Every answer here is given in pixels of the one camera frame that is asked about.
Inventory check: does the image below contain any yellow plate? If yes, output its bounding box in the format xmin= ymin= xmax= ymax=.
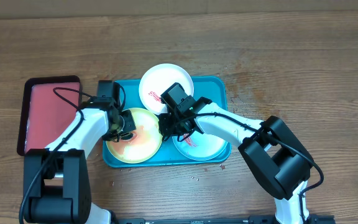
xmin=106 ymin=108 xmax=162 ymax=164

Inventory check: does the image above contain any white plate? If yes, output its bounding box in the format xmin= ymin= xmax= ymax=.
xmin=139 ymin=63 xmax=194 ymax=114

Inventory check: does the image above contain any green scrub sponge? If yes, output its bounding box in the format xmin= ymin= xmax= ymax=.
xmin=120 ymin=133 xmax=134 ymax=141

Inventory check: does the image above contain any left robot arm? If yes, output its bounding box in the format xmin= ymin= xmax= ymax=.
xmin=19 ymin=96 xmax=135 ymax=223

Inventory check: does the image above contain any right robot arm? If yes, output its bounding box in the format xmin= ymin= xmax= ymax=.
xmin=160 ymin=96 xmax=314 ymax=223

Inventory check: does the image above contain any blue plastic tray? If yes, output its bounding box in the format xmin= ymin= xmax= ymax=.
xmin=103 ymin=76 xmax=232 ymax=168

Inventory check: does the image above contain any dark tray with red liquid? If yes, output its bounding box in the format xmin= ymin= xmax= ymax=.
xmin=17 ymin=75 xmax=82 ymax=156

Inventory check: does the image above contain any light blue plate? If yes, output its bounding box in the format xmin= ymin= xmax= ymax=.
xmin=172 ymin=131 xmax=227 ymax=161

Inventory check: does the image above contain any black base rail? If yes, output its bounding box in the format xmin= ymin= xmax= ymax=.
xmin=113 ymin=215 xmax=335 ymax=224

